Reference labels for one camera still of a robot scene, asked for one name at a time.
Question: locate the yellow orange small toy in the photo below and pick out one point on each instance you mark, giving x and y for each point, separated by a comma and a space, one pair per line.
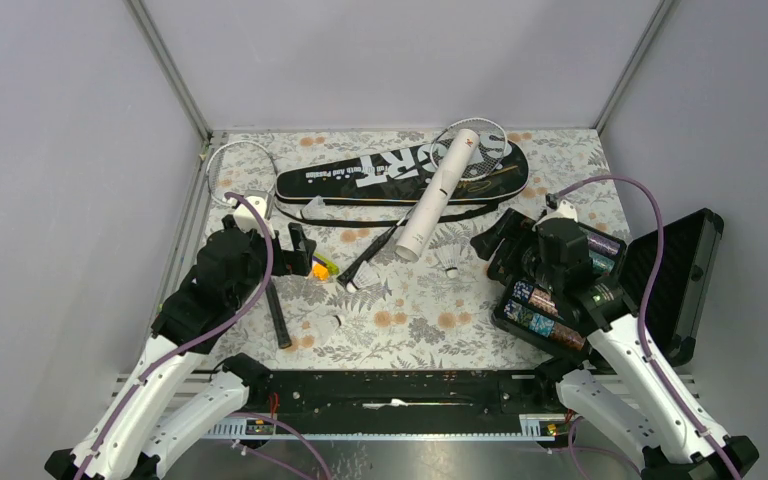
323, 269

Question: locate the white shuttlecock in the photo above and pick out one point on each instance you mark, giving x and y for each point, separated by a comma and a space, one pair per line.
366, 276
449, 257
319, 331

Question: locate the white shuttlecock tube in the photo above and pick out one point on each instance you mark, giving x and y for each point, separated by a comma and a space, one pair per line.
426, 215

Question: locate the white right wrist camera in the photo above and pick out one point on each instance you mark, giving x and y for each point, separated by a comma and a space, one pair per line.
562, 210

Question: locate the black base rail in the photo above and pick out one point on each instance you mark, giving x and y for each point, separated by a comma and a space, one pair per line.
405, 402

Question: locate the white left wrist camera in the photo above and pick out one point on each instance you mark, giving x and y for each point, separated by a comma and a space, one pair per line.
248, 218

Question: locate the white racket on left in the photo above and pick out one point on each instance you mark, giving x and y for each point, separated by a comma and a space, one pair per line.
224, 185

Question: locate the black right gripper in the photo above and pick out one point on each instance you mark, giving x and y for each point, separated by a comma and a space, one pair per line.
511, 226

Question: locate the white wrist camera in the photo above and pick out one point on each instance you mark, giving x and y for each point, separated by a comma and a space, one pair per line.
562, 210
248, 218

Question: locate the black racket bag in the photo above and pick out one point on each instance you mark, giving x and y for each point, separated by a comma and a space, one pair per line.
398, 178

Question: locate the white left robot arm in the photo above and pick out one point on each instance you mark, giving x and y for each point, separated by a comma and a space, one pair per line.
232, 271

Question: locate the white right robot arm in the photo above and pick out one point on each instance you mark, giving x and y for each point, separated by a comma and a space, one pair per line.
586, 299

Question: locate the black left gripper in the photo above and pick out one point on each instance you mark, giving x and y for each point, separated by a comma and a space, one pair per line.
299, 260

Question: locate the black poker chip case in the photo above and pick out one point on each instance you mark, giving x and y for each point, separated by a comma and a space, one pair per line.
527, 311

